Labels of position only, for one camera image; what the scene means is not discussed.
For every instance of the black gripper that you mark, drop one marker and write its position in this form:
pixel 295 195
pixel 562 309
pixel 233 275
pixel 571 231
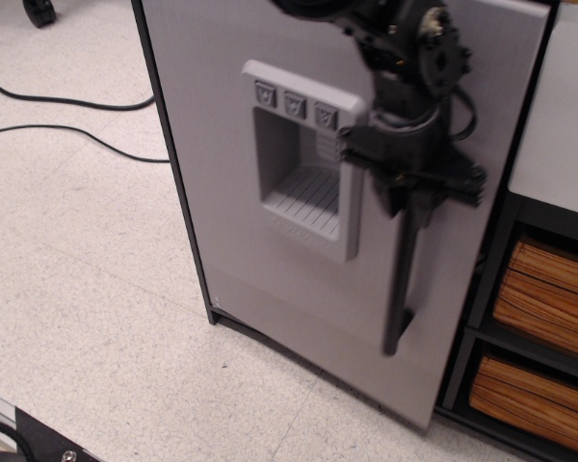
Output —
pixel 413 165

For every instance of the black door handle bar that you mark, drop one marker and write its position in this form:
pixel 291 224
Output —
pixel 398 316

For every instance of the grey toy fridge door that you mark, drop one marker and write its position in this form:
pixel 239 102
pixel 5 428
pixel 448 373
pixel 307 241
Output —
pixel 330 313

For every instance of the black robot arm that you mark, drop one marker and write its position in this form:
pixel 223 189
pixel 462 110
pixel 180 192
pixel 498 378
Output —
pixel 419 110

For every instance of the grey water dispenser panel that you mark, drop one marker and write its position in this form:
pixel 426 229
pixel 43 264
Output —
pixel 308 192

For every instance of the white countertop panel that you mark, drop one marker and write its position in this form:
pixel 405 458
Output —
pixel 546 164

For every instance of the black toy kitchen cabinet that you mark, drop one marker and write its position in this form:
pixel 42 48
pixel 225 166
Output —
pixel 513 217

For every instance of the black caster wheel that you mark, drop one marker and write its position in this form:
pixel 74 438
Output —
pixel 40 12

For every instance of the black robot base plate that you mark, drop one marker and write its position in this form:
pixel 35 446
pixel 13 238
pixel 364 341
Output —
pixel 48 444

